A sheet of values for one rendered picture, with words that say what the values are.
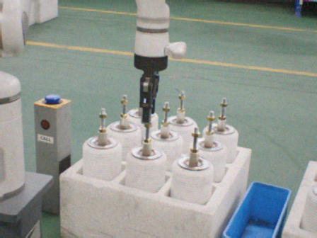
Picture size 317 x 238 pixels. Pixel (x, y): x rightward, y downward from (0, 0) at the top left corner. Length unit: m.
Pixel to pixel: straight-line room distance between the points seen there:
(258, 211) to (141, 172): 0.41
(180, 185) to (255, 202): 0.35
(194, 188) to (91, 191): 0.25
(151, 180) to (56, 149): 0.29
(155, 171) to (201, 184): 0.11
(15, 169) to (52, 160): 0.46
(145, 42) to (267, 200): 0.59
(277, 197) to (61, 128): 0.61
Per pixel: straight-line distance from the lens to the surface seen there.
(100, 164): 1.18
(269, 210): 1.39
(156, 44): 1.04
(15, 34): 0.77
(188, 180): 1.09
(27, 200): 0.87
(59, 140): 1.30
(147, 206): 1.12
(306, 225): 1.10
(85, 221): 1.23
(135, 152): 1.15
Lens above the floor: 0.74
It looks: 21 degrees down
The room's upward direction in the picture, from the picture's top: 3 degrees clockwise
